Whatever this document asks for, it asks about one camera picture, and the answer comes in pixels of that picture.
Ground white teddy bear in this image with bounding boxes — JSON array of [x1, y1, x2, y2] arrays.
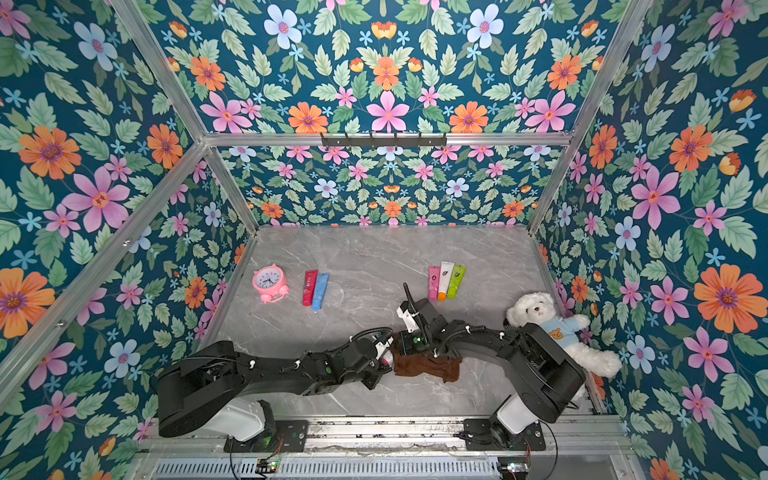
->
[[505, 292, 622, 378]]

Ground pink toothpaste tube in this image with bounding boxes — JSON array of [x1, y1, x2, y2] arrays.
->
[[428, 266, 441, 301]]

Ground blue toothpaste tube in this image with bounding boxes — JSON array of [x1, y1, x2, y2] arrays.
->
[[311, 273, 329, 312]]

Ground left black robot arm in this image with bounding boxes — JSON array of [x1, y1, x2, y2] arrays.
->
[[156, 328, 392, 438]]

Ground pink alarm clock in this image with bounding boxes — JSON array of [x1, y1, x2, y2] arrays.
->
[[252, 264, 290, 304]]

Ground green toothpaste tube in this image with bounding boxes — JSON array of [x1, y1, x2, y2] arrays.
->
[[447, 265, 466, 299]]

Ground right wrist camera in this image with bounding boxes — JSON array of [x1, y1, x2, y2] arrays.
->
[[397, 301, 421, 333]]

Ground white toothpaste tube orange cap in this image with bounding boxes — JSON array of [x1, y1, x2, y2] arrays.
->
[[438, 261, 455, 301]]

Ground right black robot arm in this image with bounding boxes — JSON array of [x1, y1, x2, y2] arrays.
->
[[392, 299, 586, 450]]

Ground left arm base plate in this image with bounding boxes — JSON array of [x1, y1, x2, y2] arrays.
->
[[224, 420, 309, 454]]

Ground magenta toothpaste tube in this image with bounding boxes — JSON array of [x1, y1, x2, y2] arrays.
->
[[302, 270, 318, 307]]

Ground white toothpaste tube red cap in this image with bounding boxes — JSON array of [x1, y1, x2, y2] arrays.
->
[[380, 350, 395, 369]]

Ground metal hook rail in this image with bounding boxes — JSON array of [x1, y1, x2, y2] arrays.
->
[[320, 133, 448, 149]]

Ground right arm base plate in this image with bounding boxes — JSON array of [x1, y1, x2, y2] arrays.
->
[[455, 419, 546, 452]]

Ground brown cloth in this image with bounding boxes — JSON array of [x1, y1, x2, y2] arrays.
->
[[392, 333, 462, 383]]

